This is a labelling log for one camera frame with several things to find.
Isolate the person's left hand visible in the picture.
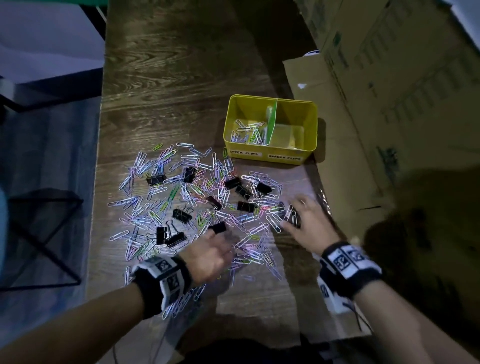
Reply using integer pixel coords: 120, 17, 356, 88
179, 226, 235, 288

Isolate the person's right hand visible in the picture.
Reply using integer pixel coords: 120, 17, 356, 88
281, 194, 342, 256

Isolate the pile of coloured paper clips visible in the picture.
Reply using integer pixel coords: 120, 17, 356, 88
106, 141, 303, 320

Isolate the group of black binder clips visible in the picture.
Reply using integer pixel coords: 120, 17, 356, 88
145, 166, 274, 248

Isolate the small heap of paper clips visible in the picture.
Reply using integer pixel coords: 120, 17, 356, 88
229, 119, 268, 146

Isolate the yellow divided sorting bin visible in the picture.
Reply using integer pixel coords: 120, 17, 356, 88
223, 93, 319, 166

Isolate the person's right forearm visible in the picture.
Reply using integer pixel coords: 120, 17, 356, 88
352, 279, 480, 364

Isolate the person's left forearm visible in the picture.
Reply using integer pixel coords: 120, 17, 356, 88
0, 283, 151, 364

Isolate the person's black clothing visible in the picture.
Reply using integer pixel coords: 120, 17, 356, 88
179, 337, 327, 364

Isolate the brown cardboard box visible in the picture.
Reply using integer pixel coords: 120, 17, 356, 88
283, 0, 480, 364

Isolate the black wristband with markers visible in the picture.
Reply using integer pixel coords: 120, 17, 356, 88
313, 241, 383, 316
131, 254, 194, 320

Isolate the wooden table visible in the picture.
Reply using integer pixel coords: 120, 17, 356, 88
86, 0, 376, 364

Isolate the light blue chair seat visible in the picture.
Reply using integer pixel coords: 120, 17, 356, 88
0, 187, 8, 278

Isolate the white sheet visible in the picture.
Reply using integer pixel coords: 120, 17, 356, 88
448, 0, 480, 40

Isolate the white cabinet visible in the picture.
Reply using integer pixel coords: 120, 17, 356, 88
0, 0, 106, 113

